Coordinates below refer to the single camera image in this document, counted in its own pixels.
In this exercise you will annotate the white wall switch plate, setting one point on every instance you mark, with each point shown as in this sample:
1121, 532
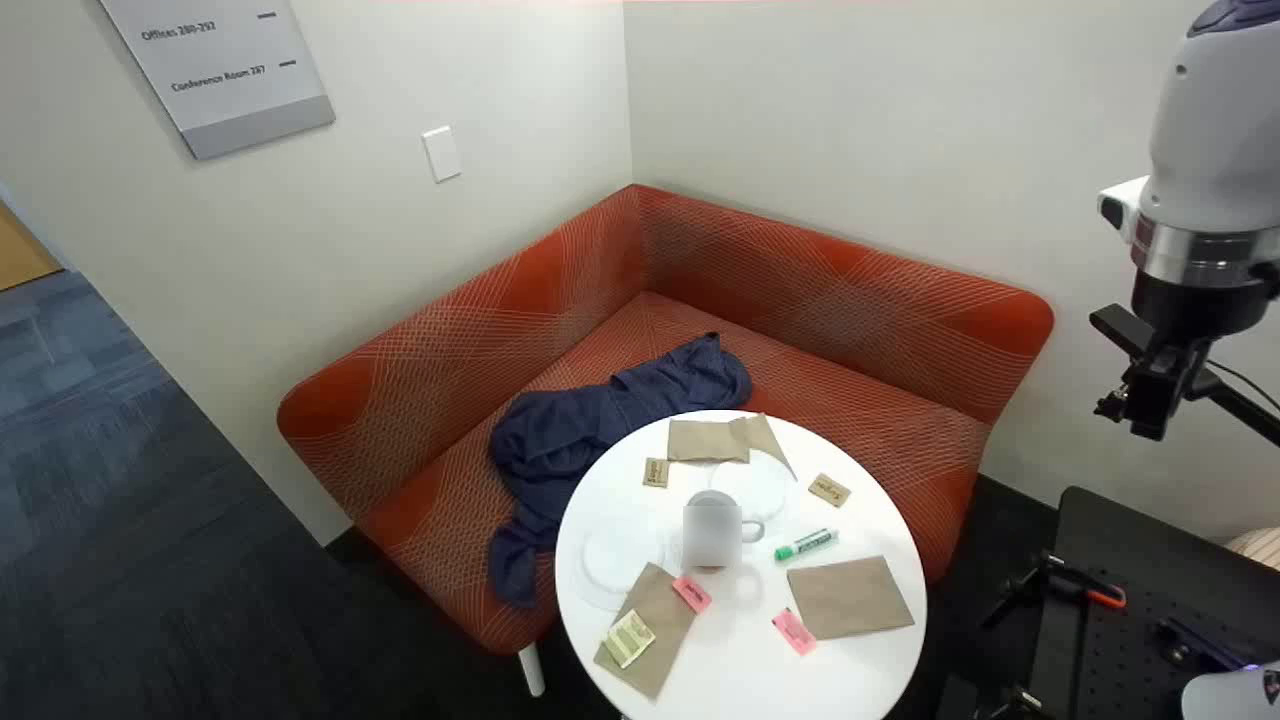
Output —
442, 153

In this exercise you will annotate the green marker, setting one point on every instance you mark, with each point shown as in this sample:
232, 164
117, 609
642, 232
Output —
804, 546

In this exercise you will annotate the brown napkin upper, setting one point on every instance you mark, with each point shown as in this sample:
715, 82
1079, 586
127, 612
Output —
692, 441

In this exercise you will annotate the small brown sugar packet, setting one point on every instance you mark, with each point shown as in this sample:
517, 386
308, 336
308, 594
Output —
830, 489

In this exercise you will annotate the clear plastic lid left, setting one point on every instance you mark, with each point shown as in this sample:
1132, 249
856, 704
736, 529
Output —
609, 557

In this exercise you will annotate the orange corner sofa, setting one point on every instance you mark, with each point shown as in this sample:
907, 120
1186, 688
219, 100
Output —
459, 434

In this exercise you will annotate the white mug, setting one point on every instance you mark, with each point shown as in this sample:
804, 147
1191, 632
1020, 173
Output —
715, 529

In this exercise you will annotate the wall sign plaque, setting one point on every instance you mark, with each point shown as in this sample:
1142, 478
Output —
230, 75

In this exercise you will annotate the tiny brown packet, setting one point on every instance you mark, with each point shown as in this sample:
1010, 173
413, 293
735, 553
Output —
655, 472

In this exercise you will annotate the brown napkin under lid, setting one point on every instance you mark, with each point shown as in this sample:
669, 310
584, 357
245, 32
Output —
759, 434

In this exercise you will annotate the pink packet near mug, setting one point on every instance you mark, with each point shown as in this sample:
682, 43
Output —
688, 594

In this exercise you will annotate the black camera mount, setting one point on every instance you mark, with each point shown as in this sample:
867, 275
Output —
1162, 379

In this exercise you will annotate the pink packet near bag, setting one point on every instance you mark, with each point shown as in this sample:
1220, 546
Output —
795, 629

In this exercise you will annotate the dark blue cloth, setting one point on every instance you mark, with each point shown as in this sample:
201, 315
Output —
547, 441

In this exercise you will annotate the large brown paper bag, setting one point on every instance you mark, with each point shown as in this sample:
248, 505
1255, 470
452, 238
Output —
850, 596

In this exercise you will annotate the brown napkin with yellow packet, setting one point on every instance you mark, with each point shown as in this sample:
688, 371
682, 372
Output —
664, 616

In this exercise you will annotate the yellow sweetener packet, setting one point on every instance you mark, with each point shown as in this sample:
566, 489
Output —
631, 641

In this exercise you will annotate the round white table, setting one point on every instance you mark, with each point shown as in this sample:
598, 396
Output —
735, 661

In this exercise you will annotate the orange handled clamp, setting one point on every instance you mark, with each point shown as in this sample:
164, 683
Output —
1054, 576

